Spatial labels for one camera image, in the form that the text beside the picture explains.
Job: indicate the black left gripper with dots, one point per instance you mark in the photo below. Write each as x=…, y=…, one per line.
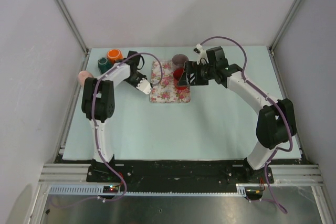
x=135, y=84

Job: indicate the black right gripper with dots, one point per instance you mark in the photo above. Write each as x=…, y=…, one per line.
x=191, y=67

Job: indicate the purple mug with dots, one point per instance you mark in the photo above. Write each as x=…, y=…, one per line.
x=178, y=61

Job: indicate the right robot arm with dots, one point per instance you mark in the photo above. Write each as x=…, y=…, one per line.
x=276, y=124

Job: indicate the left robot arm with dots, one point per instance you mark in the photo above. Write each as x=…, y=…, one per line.
x=98, y=103

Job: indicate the orange mug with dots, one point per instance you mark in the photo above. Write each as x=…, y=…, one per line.
x=114, y=55

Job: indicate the dark green mug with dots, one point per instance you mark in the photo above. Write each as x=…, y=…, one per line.
x=104, y=65

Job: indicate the pink ceramic mug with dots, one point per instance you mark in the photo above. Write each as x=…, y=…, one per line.
x=82, y=76

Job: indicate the floral pattern tray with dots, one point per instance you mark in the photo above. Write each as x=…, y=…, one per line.
x=166, y=92

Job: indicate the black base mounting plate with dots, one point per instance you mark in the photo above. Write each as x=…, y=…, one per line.
x=230, y=170

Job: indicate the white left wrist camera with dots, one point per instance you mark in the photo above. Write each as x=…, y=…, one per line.
x=144, y=86

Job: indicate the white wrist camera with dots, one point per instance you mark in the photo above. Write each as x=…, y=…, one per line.
x=200, y=51
x=144, y=86

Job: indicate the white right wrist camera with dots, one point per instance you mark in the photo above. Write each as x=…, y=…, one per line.
x=200, y=51

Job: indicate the aluminium frame rail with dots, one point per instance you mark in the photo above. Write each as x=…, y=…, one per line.
x=284, y=175

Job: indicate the grey slotted cable duct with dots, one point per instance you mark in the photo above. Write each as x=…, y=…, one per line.
x=109, y=190

